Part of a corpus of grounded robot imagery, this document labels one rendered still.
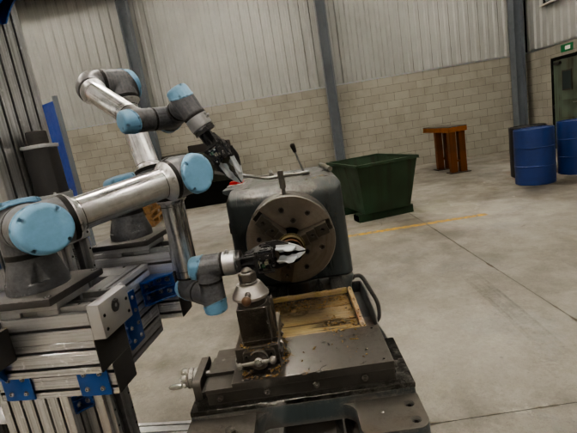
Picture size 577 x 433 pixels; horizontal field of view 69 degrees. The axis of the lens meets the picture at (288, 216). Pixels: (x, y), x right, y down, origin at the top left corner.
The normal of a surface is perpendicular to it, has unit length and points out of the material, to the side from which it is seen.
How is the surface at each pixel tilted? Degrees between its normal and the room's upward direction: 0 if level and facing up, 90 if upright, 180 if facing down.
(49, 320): 90
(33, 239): 91
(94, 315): 90
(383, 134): 90
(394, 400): 0
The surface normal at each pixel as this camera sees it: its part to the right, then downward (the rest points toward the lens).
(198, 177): 0.79, -0.02
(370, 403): -0.16, -0.97
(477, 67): 0.01, 0.20
